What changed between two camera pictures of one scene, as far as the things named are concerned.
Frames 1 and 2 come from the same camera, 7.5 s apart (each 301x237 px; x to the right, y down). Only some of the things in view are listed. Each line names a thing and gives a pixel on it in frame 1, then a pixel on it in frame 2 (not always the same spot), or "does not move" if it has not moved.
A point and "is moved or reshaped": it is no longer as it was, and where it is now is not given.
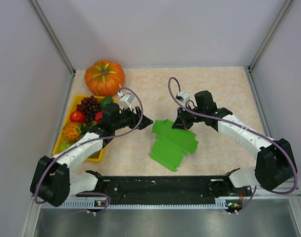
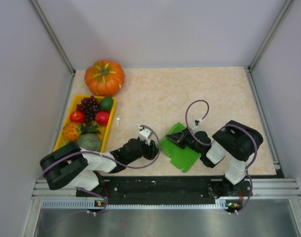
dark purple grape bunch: (89, 105) does not move
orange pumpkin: (105, 78) does not move
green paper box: (171, 144) is moved or reshaped
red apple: (98, 116) does not move
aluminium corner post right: (277, 21) does not move
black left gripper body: (127, 119) to (145, 150)
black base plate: (165, 190) does not move
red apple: (77, 116) does not move
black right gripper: (181, 122) to (179, 137)
